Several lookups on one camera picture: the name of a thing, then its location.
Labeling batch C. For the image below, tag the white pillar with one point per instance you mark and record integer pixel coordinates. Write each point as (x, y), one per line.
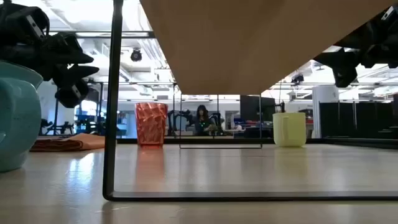
(325, 105)

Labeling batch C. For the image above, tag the teal enamel mug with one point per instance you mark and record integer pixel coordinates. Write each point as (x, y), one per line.
(18, 124)

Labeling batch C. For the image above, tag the black metal shelf frame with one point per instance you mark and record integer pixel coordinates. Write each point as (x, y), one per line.
(109, 124)

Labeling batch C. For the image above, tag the folded orange cloth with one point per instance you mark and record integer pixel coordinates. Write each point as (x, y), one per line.
(81, 142)

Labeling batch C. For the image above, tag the black partition wall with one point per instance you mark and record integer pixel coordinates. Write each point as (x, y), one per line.
(357, 119)

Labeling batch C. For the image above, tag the black ceiling camera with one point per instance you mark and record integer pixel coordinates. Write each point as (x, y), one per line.
(136, 55)
(297, 79)

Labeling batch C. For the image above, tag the person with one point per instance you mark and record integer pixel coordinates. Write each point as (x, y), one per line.
(202, 122)

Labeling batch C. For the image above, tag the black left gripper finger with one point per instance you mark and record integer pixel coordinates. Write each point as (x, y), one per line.
(70, 51)
(73, 90)

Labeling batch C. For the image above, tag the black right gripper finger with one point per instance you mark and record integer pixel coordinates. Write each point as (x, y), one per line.
(345, 77)
(339, 59)

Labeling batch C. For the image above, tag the black monitor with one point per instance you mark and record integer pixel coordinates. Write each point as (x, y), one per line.
(252, 109)

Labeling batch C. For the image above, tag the pale yellow mug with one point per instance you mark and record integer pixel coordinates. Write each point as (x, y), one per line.
(290, 130)

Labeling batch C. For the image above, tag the red faceted plastic tumbler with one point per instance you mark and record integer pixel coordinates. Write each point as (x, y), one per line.
(151, 124)

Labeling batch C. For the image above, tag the wooden shelf board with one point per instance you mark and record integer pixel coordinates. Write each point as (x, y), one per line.
(248, 46)

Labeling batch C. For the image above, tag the black background robot arm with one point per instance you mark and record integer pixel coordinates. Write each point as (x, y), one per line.
(180, 119)

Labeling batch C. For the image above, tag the black table edge rail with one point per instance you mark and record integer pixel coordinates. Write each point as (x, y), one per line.
(342, 141)

